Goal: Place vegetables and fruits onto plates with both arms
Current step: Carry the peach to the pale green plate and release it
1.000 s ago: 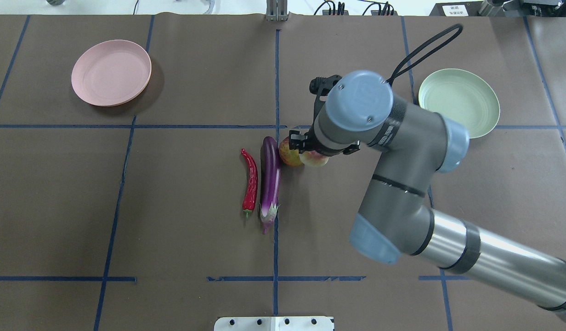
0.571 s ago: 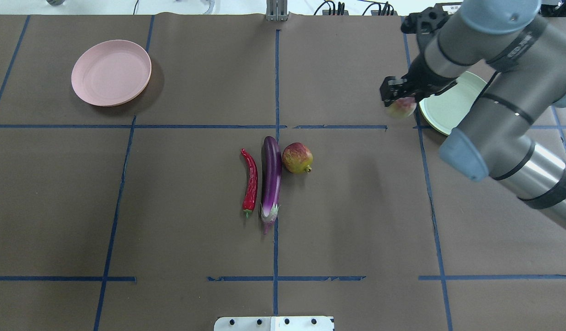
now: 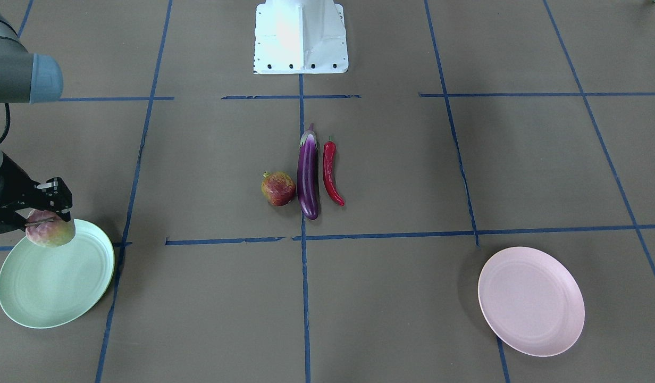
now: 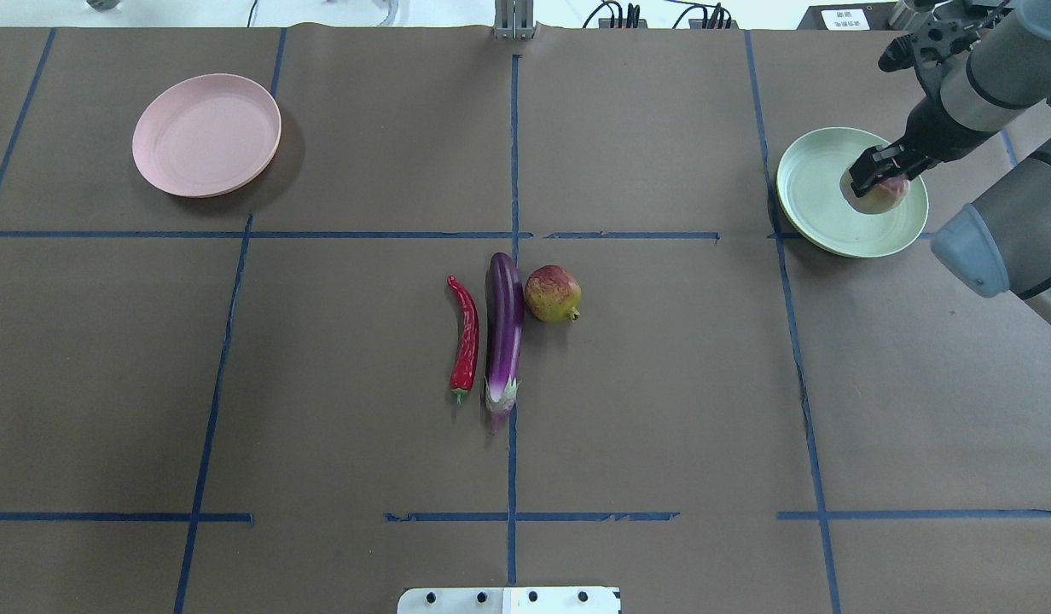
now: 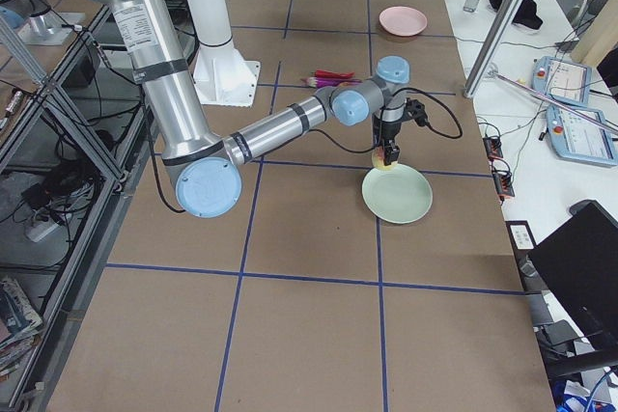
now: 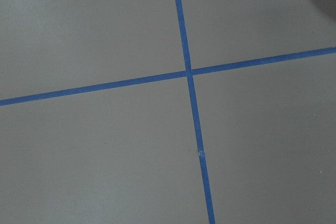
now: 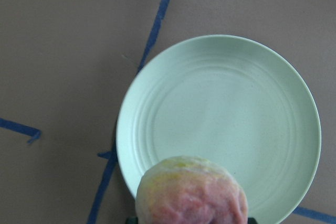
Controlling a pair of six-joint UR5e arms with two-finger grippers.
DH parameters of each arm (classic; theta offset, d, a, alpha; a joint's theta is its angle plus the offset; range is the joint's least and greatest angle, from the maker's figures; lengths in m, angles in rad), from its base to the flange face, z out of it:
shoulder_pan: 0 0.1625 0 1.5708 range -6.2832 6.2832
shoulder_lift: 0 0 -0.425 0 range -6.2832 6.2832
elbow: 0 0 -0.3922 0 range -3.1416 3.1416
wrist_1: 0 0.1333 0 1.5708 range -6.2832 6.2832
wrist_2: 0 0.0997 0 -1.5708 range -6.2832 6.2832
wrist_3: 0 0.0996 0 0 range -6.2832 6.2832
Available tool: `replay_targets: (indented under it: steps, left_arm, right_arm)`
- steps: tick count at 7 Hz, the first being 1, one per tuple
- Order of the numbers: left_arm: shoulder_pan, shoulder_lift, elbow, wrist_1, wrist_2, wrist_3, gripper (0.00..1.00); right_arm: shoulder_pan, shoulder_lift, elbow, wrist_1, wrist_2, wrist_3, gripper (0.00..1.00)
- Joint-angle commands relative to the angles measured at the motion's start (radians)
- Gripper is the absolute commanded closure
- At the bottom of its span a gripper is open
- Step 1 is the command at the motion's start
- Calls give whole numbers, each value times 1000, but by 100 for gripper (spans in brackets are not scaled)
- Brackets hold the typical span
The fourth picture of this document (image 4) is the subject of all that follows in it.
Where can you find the red chili pepper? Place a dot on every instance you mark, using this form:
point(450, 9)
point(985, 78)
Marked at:
point(463, 375)

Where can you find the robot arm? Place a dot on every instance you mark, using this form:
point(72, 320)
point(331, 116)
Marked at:
point(978, 74)

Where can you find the grey aluminium post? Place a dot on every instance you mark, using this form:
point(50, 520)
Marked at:
point(514, 19)

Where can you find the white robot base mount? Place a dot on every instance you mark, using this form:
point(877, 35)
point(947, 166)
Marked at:
point(528, 599)

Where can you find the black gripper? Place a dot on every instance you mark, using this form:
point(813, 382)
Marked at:
point(928, 130)

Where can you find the black labelled box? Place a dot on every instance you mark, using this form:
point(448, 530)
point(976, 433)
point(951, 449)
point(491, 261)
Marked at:
point(847, 17)

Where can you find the pink peach half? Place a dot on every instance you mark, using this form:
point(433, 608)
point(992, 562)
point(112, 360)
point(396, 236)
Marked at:
point(882, 198)

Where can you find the green plate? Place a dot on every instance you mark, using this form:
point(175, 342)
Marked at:
point(808, 185)

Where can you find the purple eggplant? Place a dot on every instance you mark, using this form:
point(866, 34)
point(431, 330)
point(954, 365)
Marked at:
point(505, 311)

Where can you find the red-green pomegranate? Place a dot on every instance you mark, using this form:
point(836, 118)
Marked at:
point(553, 294)

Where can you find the pink plate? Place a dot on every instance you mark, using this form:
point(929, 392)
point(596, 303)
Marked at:
point(207, 136)

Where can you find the black power strip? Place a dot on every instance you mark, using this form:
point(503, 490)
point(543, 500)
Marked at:
point(612, 15)

